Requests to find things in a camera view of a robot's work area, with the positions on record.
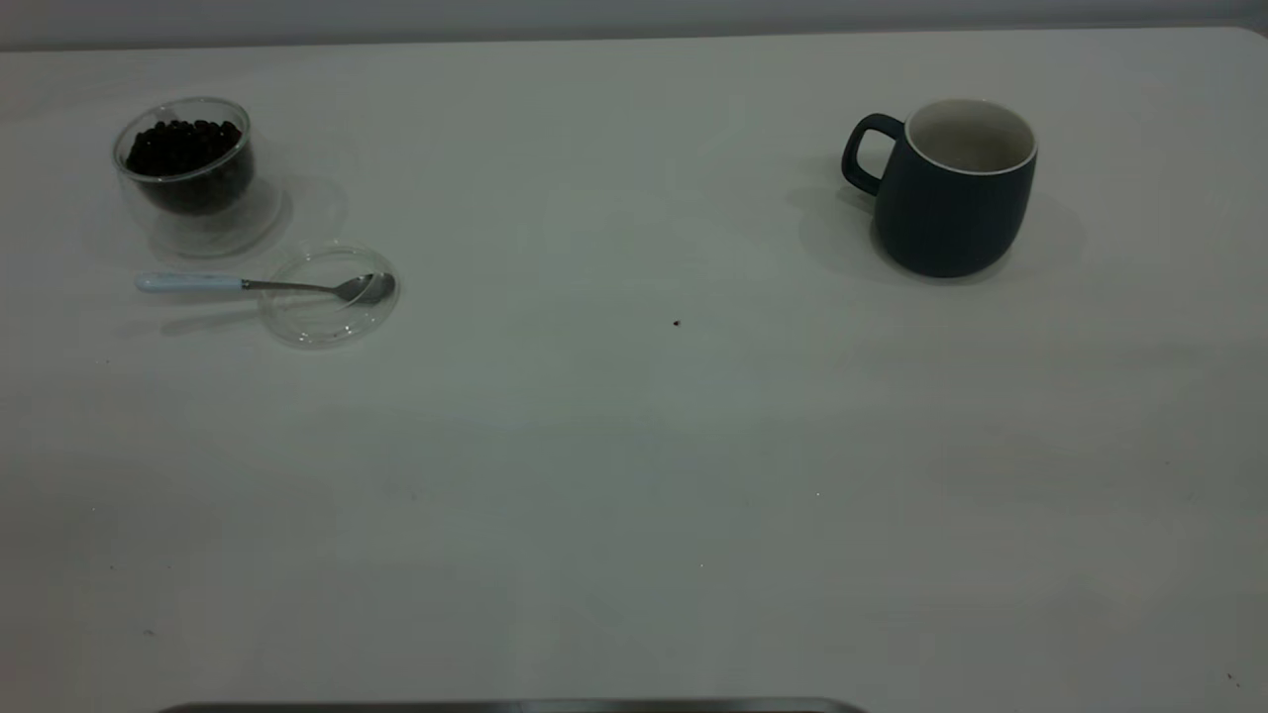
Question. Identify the dark coffee beans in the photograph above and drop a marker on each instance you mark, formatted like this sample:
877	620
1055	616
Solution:
183	149

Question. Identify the clear double-wall glass cup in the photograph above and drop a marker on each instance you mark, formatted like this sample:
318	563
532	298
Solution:
203	223

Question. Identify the dark blue ceramic mug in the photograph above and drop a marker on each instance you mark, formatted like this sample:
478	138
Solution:
941	223

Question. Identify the clear round glass lid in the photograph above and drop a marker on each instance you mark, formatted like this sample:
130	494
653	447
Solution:
317	322

